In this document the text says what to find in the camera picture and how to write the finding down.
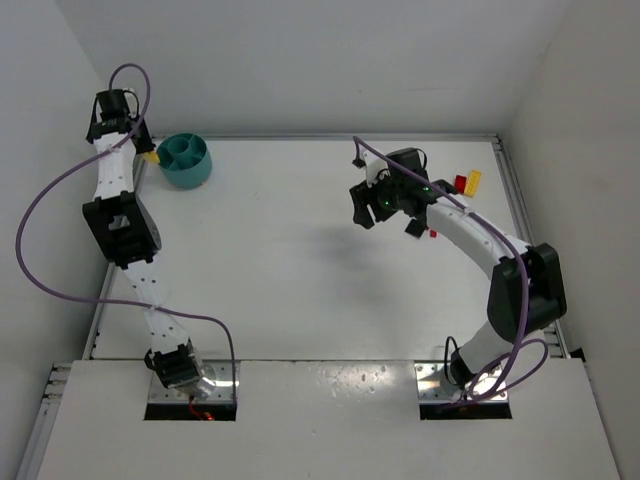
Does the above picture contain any small yellow lego brick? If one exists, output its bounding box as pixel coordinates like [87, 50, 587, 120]
[143, 151, 160, 164]

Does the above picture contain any red lego brick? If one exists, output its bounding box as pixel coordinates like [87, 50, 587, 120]
[454, 175, 467, 194]

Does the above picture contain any long yellow lego brick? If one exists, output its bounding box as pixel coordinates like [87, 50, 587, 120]
[464, 170, 482, 198]

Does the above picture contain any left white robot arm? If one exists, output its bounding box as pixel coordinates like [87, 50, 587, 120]
[82, 89, 202, 395]

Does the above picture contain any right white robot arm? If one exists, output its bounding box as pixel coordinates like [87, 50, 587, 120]
[349, 138, 567, 393]

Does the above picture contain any black square lego plate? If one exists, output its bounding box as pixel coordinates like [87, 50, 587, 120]
[405, 219, 427, 239]

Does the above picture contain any teal divided round container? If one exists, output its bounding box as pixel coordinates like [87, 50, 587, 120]
[157, 133, 213, 189]

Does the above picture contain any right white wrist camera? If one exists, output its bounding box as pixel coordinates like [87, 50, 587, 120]
[361, 150, 389, 188]

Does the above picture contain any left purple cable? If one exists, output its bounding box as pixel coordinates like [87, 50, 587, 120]
[15, 62, 236, 362]

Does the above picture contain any purple cable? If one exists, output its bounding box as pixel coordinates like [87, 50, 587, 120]
[352, 135, 549, 411]
[15, 62, 236, 362]

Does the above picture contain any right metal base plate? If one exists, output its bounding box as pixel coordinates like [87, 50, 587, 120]
[415, 360, 510, 404]

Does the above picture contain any metal base plate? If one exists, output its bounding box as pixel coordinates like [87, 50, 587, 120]
[147, 360, 240, 406]
[415, 360, 510, 404]

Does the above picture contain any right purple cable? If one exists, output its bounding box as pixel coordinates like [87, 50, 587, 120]
[352, 135, 549, 411]

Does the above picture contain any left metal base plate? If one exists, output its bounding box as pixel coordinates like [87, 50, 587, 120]
[147, 360, 240, 406]

